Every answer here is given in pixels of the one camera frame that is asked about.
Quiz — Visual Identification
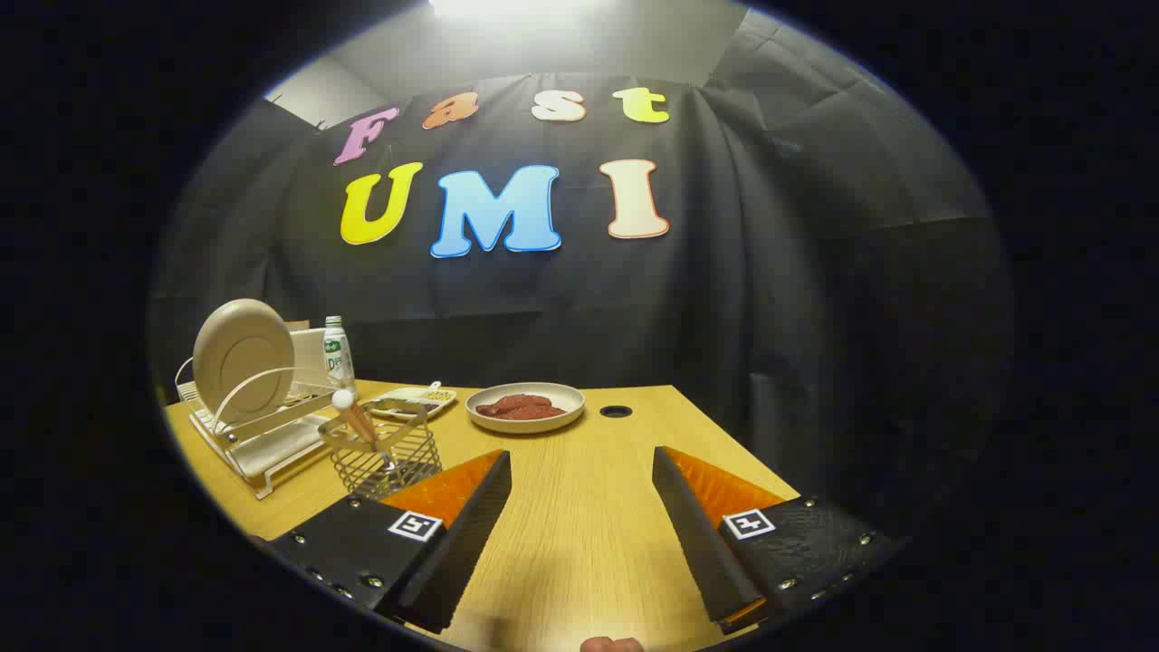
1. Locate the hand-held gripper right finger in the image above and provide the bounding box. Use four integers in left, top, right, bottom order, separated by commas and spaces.
652, 446, 906, 635

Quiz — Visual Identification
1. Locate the white shallow bowl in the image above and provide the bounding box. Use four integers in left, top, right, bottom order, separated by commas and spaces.
465, 381, 587, 435

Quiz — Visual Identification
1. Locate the spoon with pink checked handle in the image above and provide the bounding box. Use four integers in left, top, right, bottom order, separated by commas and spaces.
330, 388, 381, 451

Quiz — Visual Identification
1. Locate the white wire dish rack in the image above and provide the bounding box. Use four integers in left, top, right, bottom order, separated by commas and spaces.
175, 319, 359, 501

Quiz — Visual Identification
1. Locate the black backdrop cloth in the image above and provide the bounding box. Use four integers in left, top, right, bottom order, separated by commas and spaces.
149, 9, 1015, 508

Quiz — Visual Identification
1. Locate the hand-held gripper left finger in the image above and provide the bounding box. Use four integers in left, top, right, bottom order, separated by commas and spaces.
269, 450, 512, 635

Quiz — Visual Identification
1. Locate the white drip tray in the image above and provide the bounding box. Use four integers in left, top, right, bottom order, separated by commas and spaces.
192, 407, 340, 501

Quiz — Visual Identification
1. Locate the white toaster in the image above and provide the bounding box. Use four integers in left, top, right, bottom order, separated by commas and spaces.
288, 328, 330, 387

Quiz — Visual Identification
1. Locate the white bottle with green label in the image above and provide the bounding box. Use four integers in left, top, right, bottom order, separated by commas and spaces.
323, 316, 356, 392

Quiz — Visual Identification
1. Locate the silver wire basket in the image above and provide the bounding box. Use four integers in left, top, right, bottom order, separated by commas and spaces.
317, 405, 445, 502

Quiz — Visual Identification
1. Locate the white divided dish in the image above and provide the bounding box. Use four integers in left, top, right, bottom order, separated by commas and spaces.
360, 381, 459, 422

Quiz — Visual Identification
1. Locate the beige round plate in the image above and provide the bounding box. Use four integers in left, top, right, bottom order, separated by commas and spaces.
192, 299, 296, 425

